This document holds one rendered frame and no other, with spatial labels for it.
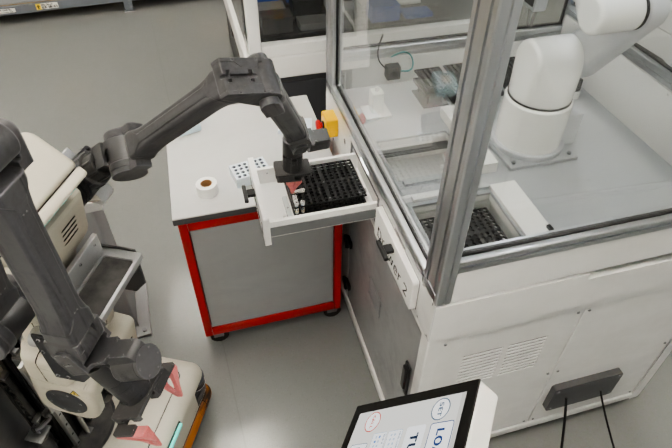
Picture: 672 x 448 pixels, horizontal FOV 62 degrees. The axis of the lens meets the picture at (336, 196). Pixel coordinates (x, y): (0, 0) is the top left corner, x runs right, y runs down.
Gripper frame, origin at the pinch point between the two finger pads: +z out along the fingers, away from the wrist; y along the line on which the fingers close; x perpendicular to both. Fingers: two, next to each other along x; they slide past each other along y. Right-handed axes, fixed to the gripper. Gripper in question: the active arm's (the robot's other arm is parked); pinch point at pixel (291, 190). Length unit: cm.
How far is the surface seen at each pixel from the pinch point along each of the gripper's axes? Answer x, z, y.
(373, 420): 77, -14, -3
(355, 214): 9.3, 3.5, -17.5
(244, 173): -24.3, 13.8, 12.0
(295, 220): 9.8, 2.6, 0.5
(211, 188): -18.6, 13.8, 23.3
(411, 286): 41.1, -2.7, -23.5
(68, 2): -346, 104, 125
